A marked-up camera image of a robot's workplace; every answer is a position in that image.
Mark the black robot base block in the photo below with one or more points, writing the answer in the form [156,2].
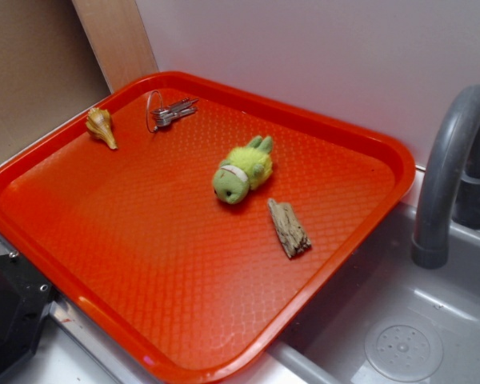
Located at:
[25,299]

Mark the green yellow plush toy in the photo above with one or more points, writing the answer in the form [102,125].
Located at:
[244,169]

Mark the orange plastic tray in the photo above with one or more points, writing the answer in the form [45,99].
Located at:
[194,289]

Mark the brown driftwood piece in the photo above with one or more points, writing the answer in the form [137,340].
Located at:
[291,234]

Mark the tan conch seashell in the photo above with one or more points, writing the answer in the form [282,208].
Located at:
[99,126]

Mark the grey toy sink basin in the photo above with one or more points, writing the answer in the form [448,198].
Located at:
[382,319]

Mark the light wooden board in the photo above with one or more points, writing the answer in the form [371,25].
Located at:
[118,38]

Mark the grey curved faucet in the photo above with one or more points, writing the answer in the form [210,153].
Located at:
[451,186]

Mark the brown cardboard panel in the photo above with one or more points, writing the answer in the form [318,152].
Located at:
[48,71]

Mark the silver keys on ring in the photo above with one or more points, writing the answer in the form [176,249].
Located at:
[159,115]

